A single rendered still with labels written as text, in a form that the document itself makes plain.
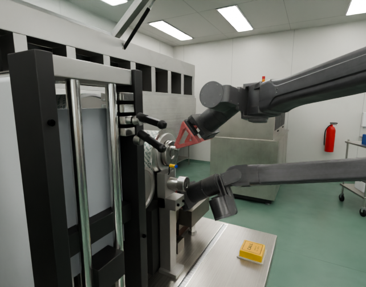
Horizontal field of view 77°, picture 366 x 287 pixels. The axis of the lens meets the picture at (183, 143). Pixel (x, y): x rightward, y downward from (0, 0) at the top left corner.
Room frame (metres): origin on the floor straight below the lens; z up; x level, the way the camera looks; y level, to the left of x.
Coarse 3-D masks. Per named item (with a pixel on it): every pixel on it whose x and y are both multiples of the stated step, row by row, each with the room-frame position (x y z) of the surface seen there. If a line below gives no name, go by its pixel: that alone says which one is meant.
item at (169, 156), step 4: (168, 140) 0.66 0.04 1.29; (164, 144) 0.64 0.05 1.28; (168, 144) 0.64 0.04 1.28; (172, 144) 0.66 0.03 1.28; (168, 148) 0.64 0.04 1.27; (164, 152) 0.63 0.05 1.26; (168, 152) 0.64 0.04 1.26; (172, 152) 0.66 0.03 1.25; (176, 152) 0.68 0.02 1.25; (164, 156) 0.63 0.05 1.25; (168, 156) 0.64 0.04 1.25; (172, 156) 0.66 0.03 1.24; (176, 156) 0.68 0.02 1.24; (164, 160) 0.63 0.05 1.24; (168, 160) 0.64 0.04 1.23; (172, 160) 0.66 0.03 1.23; (176, 160) 0.68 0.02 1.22; (164, 164) 0.64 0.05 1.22; (168, 164) 0.64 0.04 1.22
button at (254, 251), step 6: (246, 240) 0.74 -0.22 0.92; (246, 246) 0.70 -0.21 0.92; (252, 246) 0.70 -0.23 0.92; (258, 246) 0.70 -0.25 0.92; (264, 246) 0.70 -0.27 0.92; (240, 252) 0.68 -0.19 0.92; (246, 252) 0.67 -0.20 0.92; (252, 252) 0.67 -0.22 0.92; (258, 252) 0.67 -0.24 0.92; (264, 252) 0.70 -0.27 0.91; (252, 258) 0.66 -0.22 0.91; (258, 258) 0.65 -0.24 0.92
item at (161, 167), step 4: (164, 136) 0.65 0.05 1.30; (168, 136) 0.67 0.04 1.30; (172, 136) 0.69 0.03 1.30; (160, 140) 0.63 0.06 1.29; (164, 140) 0.65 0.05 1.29; (172, 140) 0.69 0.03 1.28; (156, 152) 0.62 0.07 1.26; (156, 156) 0.61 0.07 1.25; (160, 156) 0.63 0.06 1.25; (156, 160) 0.62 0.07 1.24; (160, 160) 0.63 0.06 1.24; (160, 164) 0.63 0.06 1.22; (160, 168) 0.63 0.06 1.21; (164, 168) 0.65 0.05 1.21; (168, 168) 0.66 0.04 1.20
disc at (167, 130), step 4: (168, 128) 0.68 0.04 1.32; (160, 132) 0.64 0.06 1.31; (164, 132) 0.66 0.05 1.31; (168, 132) 0.68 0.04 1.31; (172, 132) 0.70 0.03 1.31; (156, 136) 0.62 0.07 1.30; (160, 136) 0.64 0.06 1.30; (176, 136) 0.72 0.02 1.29; (152, 148) 0.61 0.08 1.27; (152, 152) 0.60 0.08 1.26; (152, 156) 0.60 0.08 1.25; (152, 160) 0.60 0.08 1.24; (152, 164) 0.60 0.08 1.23; (156, 164) 0.62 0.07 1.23; (152, 168) 0.61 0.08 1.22; (156, 168) 0.62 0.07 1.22; (172, 168) 0.69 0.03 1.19; (156, 172) 0.62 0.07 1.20
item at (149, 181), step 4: (148, 168) 0.59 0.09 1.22; (148, 172) 0.59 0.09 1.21; (152, 172) 0.60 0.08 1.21; (148, 176) 0.60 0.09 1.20; (152, 176) 0.60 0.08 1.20; (148, 180) 0.60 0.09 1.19; (152, 180) 0.61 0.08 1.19; (148, 184) 0.60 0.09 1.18; (152, 184) 0.61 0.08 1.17; (148, 188) 0.60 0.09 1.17; (152, 188) 0.61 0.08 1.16; (148, 192) 0.60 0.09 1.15; (152, 192) 0.60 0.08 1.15; (148, 196) 0.59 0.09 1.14; (152, 196) 0.60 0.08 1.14; (148, 200) 0.59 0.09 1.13; (148, 204) 0.58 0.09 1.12
